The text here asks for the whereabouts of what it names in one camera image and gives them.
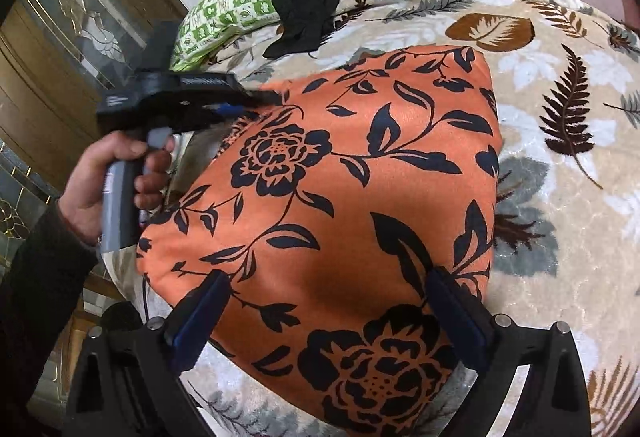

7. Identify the person's left hand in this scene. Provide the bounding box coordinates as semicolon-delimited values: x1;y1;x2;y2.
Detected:
57;134;177;246

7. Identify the green patterned pillow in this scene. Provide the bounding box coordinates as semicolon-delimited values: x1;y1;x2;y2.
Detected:
169;0;339;74

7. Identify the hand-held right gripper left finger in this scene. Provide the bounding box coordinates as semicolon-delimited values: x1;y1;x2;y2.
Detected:
62;269;234;437

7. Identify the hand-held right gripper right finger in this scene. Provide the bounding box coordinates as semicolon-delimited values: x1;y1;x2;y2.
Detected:
424;266;594;437

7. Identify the person's left forearm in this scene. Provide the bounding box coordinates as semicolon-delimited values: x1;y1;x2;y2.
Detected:
0;200;100;423

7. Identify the leaf print fleece blanket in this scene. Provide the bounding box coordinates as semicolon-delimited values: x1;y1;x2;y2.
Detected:
100;0;640;437

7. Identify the wooden cabinet with glass door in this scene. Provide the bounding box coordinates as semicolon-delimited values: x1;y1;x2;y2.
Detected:
0;0;190;243

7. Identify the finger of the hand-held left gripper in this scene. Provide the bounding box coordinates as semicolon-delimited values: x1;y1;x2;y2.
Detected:
200;89;286;124

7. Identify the orange floral garment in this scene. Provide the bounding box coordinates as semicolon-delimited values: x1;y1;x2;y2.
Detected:
136;44;502;437

